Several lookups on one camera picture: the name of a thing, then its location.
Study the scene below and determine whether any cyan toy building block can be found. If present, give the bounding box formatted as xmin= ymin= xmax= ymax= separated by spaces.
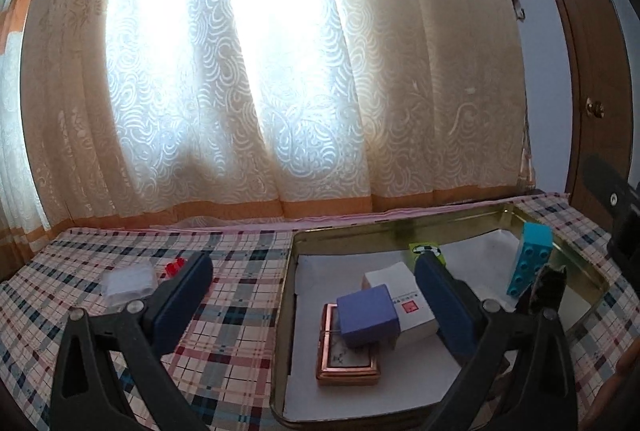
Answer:
xmin=506 ymin=222 xmax=553 ymax=299

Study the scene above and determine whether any clear plastic box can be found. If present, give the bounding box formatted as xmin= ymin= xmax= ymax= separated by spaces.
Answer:
xmin=100 ymin=263 xmax=157 ymax=307

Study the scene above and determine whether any red toy building block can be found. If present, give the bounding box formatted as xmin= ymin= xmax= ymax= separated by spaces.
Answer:
xmin=164 ymin=257 xmax=186 ymax=278

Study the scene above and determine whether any white cardboard box red stamp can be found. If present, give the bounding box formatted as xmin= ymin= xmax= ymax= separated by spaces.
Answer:
xmin=362 ymin=262 xmax=439 ymax=350

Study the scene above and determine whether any green toy building block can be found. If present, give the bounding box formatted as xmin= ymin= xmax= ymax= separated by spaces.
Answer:
xmin=408 ymin=241 xmax=446 ymax=269

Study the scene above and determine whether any gold metal tin tray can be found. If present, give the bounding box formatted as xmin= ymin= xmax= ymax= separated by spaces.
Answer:
xmin=269 ymin=201 xmax=612 ymax=429

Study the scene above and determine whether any purple small box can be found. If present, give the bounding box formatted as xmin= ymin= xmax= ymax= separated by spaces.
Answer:
xmin=336 ymin=285 xmax=400 ymax=347

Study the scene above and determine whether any brown wooden door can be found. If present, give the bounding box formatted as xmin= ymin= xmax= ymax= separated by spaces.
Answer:
xmin=514 ymin=0 xmax=640 ymax=232

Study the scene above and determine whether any brass door knob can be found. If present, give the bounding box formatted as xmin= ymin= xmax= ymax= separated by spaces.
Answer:
xmin=586 ymin=98 xmax=605 ymax=119

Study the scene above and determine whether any plaid tablecloth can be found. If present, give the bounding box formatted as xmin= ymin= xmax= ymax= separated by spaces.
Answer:
xmin=1 ymin=194 xmax=639 ymax=430

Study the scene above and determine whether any white paper tray liner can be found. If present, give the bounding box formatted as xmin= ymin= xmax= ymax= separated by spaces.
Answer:
xmin=283 ymin=229 xmax=518 ymax=421

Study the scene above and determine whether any beige lace curtain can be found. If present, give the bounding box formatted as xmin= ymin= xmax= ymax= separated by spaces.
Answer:
xmin=1 ymin=0 xmax=535 ymax=274

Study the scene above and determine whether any copper picture frame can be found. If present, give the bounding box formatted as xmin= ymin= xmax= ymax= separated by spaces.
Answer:
xmin=316 ymin=303 xmax=381 ymax=387

